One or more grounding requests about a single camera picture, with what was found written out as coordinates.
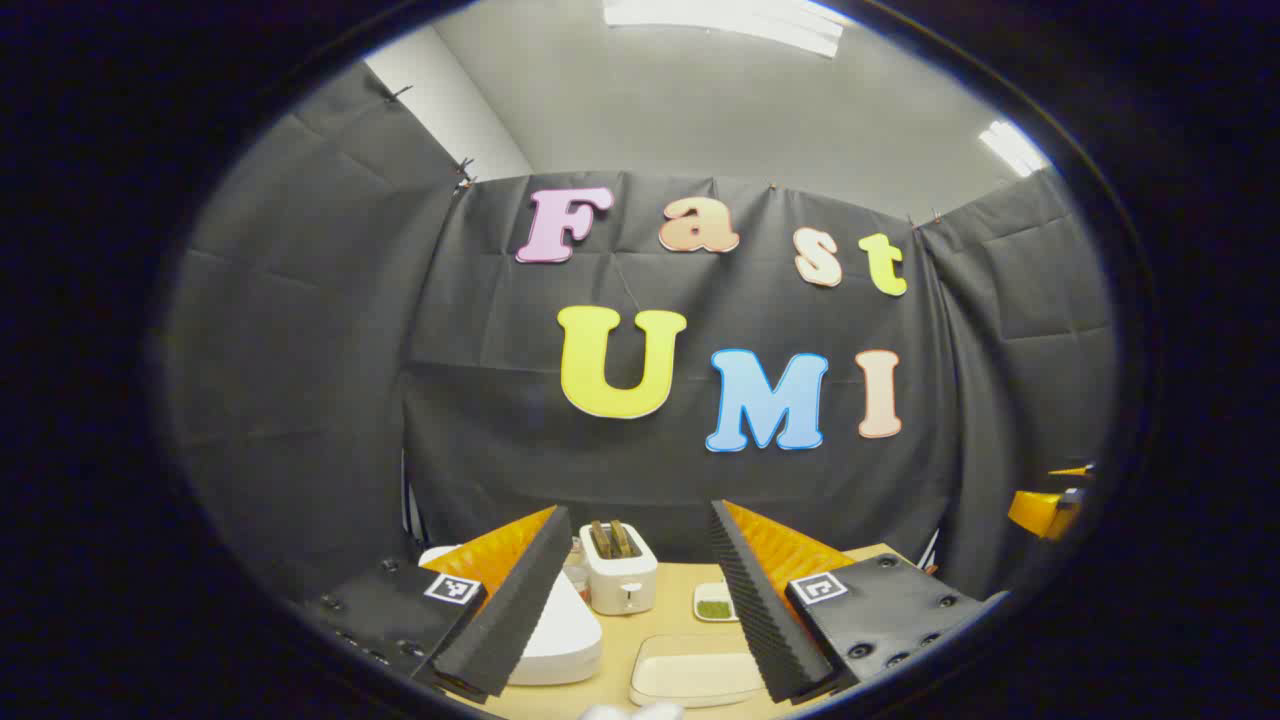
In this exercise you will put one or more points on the white rice cooker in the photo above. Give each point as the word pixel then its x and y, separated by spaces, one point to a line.
pixel 565 640

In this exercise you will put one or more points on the small ceiling light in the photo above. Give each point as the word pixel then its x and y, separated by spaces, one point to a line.
pixel 1012 148

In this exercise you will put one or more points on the black backdrop cloth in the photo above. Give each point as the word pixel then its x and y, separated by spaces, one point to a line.
pixel 300 350

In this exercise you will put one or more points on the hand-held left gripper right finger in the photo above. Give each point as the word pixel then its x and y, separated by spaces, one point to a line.
pixel 770 630

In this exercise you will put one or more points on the white divided grain dish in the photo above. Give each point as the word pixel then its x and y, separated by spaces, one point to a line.
pixel 712 603

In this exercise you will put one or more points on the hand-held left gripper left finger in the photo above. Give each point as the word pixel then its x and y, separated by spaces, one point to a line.
pixel 510 620

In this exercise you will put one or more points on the long ceiling light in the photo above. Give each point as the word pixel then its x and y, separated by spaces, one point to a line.
pixel 730 20

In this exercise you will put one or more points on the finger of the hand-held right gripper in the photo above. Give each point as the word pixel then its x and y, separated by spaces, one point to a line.
pixel 1040 512

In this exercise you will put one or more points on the toasted bread slice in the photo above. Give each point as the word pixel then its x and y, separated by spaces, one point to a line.
pixel 624 538
pixel 600 540

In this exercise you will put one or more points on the cream rectangular tray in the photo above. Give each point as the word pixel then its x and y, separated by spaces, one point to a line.
pixel 690 670

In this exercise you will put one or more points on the small plastic bottle red label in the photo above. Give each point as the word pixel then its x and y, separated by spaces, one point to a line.
pixel 577 572

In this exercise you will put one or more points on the white toaster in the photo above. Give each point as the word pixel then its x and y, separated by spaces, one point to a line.
pixel 620 590

